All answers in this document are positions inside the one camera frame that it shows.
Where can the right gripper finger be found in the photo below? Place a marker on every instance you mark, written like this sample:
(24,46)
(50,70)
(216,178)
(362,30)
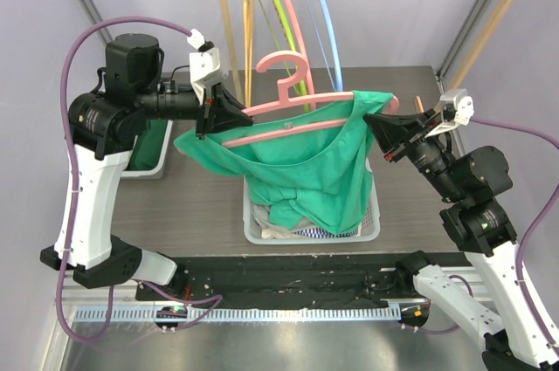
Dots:
(389,130)
(413,119)

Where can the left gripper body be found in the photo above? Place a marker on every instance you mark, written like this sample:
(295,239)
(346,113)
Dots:
(207,99)

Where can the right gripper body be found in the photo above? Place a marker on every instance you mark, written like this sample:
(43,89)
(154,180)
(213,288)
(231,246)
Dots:
(406,139)

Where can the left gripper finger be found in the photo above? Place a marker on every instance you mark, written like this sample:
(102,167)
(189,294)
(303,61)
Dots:
(219,124)
(228,108)

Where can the pink plastic hanger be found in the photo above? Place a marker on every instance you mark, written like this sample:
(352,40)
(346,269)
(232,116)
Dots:
(297,100)

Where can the green tank top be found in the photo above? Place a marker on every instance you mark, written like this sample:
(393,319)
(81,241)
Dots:
(319,175)

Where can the coral pink hanger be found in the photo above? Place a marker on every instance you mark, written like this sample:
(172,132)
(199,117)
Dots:
(289,23)

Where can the yellow plastic hanger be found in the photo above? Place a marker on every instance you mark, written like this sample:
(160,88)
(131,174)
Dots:
(248,21)

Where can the light blue hanger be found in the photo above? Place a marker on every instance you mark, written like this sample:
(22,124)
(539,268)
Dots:
(332,63)

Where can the grey tank top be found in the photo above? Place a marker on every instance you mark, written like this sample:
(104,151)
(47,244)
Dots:
(261,214)

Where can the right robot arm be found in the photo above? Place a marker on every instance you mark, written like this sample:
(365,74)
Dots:
(518,334)

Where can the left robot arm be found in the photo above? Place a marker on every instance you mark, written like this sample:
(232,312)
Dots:
(104,127)

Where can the green cloth in basket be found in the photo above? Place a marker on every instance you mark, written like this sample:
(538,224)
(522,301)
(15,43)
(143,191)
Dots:
(148,147)

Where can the white left laundry basket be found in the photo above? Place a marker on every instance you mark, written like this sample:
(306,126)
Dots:
(156,172)

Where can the white laundry basket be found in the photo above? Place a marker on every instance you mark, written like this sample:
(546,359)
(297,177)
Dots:
(370,225)
(156,172)

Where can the white centre laundry basket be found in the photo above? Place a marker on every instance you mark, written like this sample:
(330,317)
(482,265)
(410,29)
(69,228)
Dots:
(370,225)

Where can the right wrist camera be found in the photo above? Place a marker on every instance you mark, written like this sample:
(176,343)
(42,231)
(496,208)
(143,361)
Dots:
(454,109)

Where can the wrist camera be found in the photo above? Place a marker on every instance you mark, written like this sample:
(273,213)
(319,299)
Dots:
(454,109)
(205,66)

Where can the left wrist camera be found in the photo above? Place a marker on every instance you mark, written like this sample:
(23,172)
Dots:
(205,66)

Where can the grey right frame post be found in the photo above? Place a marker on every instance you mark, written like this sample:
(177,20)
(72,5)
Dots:
(472,18)

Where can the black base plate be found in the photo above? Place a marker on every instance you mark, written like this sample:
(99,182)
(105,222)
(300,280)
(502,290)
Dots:
(330,281)

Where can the slotted cable duct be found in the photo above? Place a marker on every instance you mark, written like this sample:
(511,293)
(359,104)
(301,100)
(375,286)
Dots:
(173,314)

